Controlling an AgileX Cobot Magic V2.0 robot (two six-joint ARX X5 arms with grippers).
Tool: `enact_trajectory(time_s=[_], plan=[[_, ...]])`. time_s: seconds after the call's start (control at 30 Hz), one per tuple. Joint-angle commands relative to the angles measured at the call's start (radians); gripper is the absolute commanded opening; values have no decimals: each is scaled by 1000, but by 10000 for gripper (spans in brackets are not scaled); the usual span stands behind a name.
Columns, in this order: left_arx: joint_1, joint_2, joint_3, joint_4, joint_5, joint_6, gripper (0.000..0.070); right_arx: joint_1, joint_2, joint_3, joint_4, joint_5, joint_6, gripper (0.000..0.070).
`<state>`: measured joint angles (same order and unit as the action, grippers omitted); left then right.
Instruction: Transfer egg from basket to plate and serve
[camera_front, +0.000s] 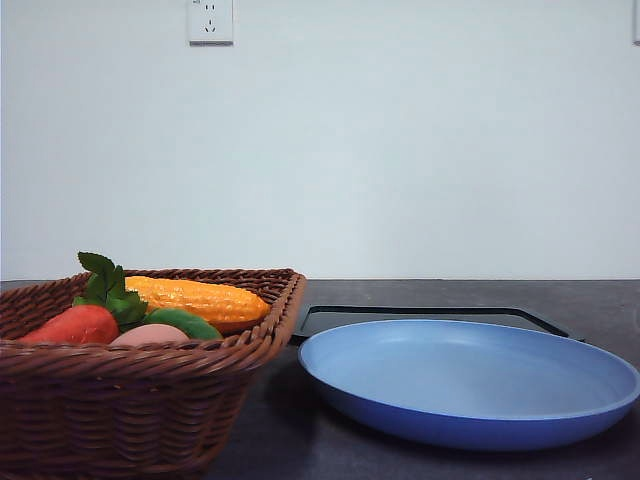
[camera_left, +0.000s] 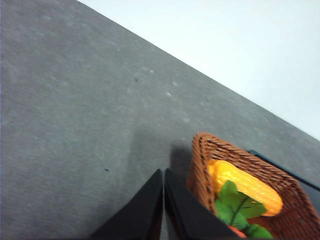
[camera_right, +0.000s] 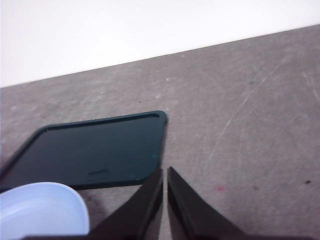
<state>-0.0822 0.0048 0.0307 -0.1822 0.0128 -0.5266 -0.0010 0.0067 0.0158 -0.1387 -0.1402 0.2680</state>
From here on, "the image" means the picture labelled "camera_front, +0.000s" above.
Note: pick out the orange toy corn cob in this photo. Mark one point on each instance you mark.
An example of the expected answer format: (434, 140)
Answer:
(221, 305)

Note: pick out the brown egg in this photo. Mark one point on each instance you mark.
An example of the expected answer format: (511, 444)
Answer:
(150, 334)

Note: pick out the black tray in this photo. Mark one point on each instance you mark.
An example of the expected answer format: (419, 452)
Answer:
(321, 320)

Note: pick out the red toy carrot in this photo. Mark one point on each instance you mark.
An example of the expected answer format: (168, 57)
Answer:
(100, 315)

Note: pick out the green toy vegetable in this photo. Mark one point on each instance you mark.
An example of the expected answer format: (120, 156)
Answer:
(190, 325)

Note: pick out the blue plate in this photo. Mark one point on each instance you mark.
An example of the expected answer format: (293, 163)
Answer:
(466, 385)

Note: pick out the brown wicker basket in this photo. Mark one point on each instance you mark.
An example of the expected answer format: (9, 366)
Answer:
(125, 411)

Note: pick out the white wall socket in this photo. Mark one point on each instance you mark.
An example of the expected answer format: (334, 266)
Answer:
(211, 23)

